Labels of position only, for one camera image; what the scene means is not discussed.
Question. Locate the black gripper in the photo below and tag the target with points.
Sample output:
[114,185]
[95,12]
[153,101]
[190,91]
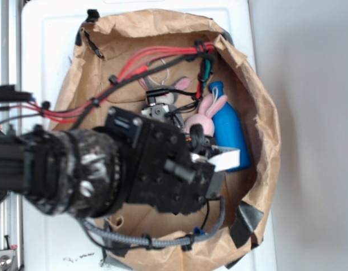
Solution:
[161,165]

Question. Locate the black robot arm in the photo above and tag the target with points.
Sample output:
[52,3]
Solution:
[93,172]

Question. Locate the pink plush bunny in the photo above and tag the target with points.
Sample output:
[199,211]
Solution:
[208,107]

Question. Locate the blue plastic bottle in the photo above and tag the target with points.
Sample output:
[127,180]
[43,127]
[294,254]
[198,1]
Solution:
[229,133]

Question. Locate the grey plush bunny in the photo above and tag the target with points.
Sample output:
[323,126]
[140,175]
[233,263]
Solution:
[158,89]

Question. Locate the brown paper bag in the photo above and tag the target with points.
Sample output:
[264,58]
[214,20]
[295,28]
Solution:
[103,45]

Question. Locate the white plastic tray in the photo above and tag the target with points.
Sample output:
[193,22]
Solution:
[48,32]

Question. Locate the aluminium frame rail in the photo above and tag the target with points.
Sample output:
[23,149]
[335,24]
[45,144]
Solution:
[10,207]

